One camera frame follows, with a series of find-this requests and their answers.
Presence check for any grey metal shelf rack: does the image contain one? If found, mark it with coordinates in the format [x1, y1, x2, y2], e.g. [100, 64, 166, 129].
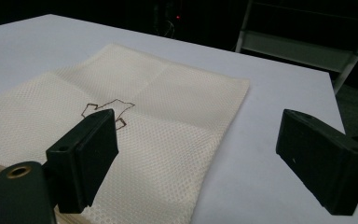
[234, 0, 358, 95]

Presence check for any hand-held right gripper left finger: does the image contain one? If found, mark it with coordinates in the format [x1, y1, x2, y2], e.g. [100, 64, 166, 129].
[45, 108, 119, 215]

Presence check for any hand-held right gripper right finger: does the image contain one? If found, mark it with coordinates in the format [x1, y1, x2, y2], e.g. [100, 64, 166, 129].
[275, 108, 358, 217]

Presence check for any cream mesh laundry bag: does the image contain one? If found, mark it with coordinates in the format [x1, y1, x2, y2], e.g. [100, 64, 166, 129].
[0, 43, 251, 224]

